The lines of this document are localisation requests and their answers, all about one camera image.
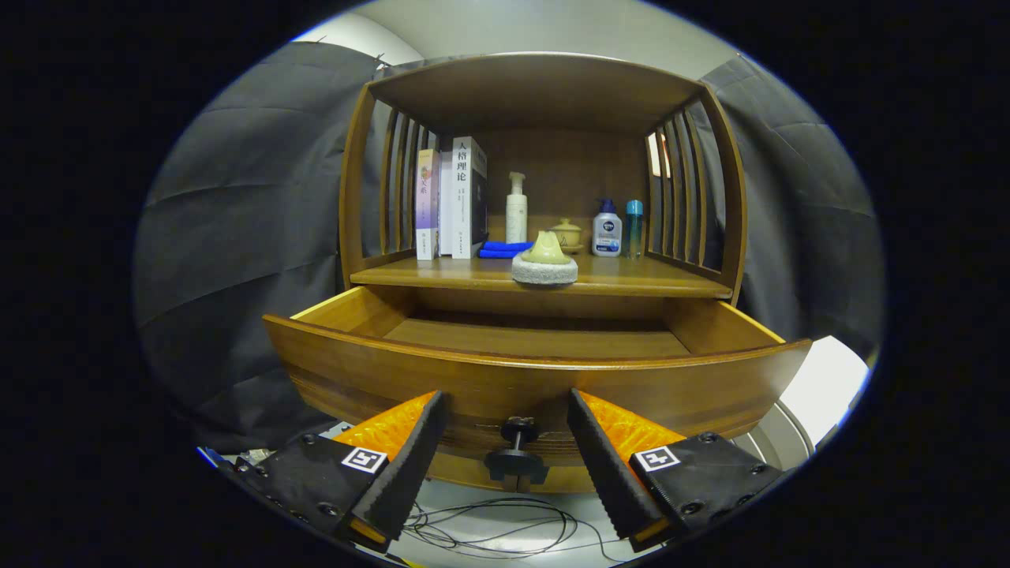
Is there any tangle of black cables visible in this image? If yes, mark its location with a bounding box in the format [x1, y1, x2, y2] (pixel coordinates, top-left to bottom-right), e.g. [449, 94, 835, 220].
[398, 495, 632, 562]

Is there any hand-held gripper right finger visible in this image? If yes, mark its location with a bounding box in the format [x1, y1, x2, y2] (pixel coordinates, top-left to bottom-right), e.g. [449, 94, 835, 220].
[567, 388, 786, 553]

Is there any thick white book dark cover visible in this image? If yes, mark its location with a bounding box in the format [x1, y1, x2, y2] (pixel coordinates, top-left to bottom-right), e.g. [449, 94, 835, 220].
[451, 136, 488, 260]

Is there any white lotion bottle blue cap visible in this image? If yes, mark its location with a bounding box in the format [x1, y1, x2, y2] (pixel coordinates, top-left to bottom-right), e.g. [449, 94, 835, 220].
[592, 199, 623, 258]

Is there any cream handled scrub brush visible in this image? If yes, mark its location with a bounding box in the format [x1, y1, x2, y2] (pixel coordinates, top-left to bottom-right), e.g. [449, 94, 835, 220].
[511, 230, 579, 286]

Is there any thin white book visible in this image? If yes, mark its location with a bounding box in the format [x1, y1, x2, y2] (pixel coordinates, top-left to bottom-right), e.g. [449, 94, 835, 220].
[438, 150, 455, 256]

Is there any beige lidded tea bowl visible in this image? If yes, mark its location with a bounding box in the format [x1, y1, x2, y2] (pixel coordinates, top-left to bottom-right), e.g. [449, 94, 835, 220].
[550, 218, 585, 255]

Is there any black drawer knob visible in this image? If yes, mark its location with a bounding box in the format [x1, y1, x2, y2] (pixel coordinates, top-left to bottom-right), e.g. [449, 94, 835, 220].
[484, 417, 550, 484]

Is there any purple book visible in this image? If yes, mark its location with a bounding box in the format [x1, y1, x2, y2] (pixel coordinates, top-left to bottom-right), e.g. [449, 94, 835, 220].
[415, 148, 440, 261]

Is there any wooden cabinet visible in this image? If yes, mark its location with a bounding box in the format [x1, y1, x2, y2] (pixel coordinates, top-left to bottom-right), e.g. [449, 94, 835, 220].
[339, 53, 748, 494]

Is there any wooden countertop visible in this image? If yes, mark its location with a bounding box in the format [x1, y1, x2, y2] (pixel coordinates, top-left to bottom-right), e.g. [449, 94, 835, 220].
[350, 251, 735, 299]

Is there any white pump bottle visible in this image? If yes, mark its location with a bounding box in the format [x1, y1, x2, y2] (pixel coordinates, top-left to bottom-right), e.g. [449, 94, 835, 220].
[505, 171, 529, 244]

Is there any wooden drawer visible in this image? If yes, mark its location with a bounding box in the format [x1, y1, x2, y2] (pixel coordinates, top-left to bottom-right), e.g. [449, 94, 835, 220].
[262, 286, 814, 474]

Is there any black backdrop cloth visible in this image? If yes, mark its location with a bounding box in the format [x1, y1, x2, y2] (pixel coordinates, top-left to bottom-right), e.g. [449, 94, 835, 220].
[133, 41, 885, 454]

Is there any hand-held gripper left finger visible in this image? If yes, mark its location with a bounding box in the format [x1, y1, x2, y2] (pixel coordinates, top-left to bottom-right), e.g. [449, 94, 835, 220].
[229, 390, 451, 553]

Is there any white and grey box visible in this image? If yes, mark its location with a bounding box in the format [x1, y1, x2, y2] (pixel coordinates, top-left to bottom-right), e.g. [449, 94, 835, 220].
[738, 335, 869, 462]

